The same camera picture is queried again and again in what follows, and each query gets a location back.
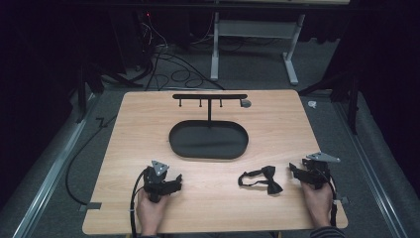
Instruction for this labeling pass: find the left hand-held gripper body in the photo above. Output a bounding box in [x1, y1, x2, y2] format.
[142, 160, 175, 203]

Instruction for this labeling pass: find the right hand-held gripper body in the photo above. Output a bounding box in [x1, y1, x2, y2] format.
[300, 151, 342, 191]

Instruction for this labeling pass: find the black bow tie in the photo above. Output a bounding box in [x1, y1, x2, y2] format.
[237, 165, 284, 195]

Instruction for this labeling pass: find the person's left hand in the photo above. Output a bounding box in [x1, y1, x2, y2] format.
[136, 187, 170, 236]

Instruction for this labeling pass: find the person's right hand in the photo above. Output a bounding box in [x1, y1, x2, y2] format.
[300, 180, 335, 230]

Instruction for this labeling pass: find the black hook stand with tray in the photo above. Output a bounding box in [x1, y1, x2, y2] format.
[167, 93, 253, 161]

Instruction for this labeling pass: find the person's striped right sleeve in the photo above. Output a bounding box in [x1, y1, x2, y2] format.
[309, 225, 347, 238]

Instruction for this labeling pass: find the black tripod stand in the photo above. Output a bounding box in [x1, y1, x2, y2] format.
[297, 69, 362, 136]
[74, 60, 145, 125]

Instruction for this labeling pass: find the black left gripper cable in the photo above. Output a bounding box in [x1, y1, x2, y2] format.
[129, 168, 149, 238]

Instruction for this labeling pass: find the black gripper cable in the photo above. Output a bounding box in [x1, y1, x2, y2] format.
[325, 172, 339, 228]
[129, 168, 149, 238]

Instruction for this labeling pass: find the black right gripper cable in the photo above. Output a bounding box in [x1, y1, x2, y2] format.
[325, 172, 339, 228]

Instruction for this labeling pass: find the aluminium floor rail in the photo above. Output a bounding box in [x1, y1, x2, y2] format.
[12, 93, 102, 238]
[331, 100, 410, 238]

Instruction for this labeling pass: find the black floor cable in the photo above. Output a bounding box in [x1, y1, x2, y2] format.
[64, 113, 117, 206]

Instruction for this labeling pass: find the tangle of black floor cables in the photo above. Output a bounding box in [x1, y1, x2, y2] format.
[138, 13, 227, 92]

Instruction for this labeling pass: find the white metal table frame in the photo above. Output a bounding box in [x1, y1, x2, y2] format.
[209, 12, 307, 87]

